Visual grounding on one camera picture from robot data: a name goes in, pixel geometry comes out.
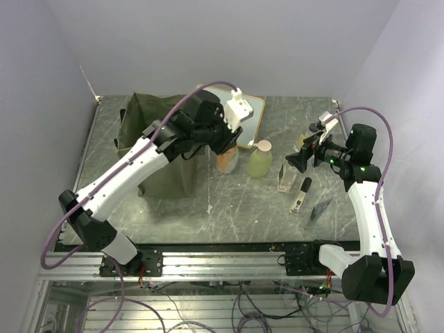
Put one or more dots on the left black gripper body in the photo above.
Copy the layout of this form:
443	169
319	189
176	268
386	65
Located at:
220	137

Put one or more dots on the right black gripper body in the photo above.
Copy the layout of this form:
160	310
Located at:
319	150

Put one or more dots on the orange bottle pink cap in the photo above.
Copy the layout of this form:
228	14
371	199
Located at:
226	162

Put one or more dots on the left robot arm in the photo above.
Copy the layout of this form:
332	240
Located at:
201	121

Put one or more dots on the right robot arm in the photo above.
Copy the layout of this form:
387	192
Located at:
379	274

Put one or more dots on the clear bottle yellow label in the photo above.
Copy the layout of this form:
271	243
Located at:
301	139

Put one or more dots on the clear square bottle black cap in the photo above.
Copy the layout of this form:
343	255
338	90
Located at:
286	177

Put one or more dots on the black beige slim tube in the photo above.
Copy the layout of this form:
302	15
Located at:
297	204

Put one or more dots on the green bottle pink pump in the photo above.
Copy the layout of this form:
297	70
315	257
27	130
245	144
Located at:
260	160

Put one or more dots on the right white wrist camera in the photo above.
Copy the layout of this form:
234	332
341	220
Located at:
324	126

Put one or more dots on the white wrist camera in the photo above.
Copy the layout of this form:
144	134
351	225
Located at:
324	126
236	110

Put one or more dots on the small whiteboard wooden frame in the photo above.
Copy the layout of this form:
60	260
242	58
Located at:
251	125

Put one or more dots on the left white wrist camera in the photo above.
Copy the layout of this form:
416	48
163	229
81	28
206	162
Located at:
236	110

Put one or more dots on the aluminium rail frame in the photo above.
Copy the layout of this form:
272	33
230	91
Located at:
199	290

